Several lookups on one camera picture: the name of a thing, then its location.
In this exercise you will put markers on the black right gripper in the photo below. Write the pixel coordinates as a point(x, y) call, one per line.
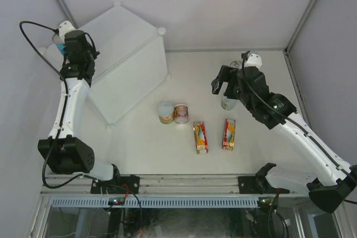
point(223, 77)

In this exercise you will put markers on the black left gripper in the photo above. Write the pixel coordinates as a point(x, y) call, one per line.
point(93, 53)

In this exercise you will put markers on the green can with plastic lid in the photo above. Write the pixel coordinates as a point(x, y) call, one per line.
point(228, 104)

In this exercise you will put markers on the dark blue tall can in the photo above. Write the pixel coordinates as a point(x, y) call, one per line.
point(237, 64)

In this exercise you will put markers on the light blue labelled can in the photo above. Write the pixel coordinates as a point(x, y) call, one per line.
point(59, 43)

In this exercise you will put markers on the yellow can with plastic lid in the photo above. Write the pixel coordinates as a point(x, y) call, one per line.
point(165, 112)

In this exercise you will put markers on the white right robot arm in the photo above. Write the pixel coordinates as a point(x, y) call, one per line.
point(335, 178)

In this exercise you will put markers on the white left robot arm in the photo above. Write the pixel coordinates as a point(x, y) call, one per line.
point(63, 151)

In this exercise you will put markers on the right red sardine tin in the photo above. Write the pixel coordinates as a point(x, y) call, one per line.
point(228, 134)

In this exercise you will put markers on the red sardine tin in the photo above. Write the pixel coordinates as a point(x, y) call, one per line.
point(228, 134)
point(201, 141)

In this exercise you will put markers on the left red sardine tin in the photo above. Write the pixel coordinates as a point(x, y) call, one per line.
point(201, 141)

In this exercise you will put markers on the pink portrait labelled can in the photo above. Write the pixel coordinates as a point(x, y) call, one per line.
point(181, 114)

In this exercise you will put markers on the white plastic cube cabinet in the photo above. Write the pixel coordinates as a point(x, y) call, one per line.
point(130, 65)

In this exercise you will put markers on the right controller circuit board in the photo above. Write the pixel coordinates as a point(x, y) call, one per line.
point(265, 201)

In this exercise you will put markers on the controller circuit board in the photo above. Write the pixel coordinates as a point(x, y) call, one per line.
point(116, 201)
point(265, 201)

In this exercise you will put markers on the left controller circuit board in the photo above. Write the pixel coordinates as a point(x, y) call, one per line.
point(116, 201)

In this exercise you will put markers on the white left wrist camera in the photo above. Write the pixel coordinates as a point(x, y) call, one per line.
point(64, 28)

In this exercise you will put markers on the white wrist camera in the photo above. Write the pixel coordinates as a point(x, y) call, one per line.
point(64, 28)
point(253, 60)

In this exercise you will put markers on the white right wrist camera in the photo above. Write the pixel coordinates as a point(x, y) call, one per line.
point(253, 60)

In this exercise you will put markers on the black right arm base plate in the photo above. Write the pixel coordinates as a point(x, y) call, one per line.
point(252, 185)

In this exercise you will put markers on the slotted grey cable duct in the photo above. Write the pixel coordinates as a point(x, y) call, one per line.
point(158, 202)

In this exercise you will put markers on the aluminium frame rail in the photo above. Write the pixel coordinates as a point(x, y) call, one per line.
point(167, 185)

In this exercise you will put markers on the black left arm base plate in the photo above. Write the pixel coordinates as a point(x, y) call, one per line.
point(118, 186)

